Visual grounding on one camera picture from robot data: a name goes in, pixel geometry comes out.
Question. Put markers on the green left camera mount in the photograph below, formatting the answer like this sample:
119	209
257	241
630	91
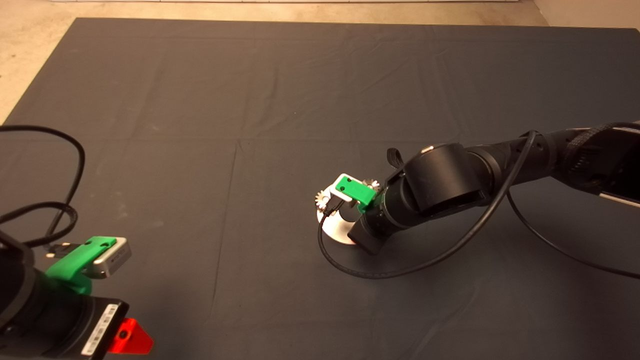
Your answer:
72	260

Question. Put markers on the small steel planetary gear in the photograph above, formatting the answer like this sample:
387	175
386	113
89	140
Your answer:
371	184
321	199

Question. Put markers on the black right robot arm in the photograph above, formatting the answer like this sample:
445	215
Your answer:
450	180

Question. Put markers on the silver left camera box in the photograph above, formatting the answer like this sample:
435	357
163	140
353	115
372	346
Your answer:
117	257

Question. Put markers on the silver right camera box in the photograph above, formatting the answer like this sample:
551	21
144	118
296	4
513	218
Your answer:
342	181

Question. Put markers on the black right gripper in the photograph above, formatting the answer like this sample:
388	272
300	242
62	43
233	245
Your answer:
372	230

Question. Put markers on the dark grey table cloth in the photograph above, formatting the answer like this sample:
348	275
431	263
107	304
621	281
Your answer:
200	100

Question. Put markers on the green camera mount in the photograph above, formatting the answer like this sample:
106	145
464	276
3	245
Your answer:
357	190
72	260

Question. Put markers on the round metal carrier plate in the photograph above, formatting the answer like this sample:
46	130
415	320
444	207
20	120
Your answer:
336	231

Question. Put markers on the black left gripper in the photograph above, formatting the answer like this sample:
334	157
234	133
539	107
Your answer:
70	330

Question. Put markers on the green right camera mount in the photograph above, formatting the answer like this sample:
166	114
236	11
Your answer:
357	190

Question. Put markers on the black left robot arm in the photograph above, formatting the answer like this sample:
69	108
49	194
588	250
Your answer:
15	310

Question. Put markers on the silver camera box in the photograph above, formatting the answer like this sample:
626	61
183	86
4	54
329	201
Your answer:
342	181
117	257

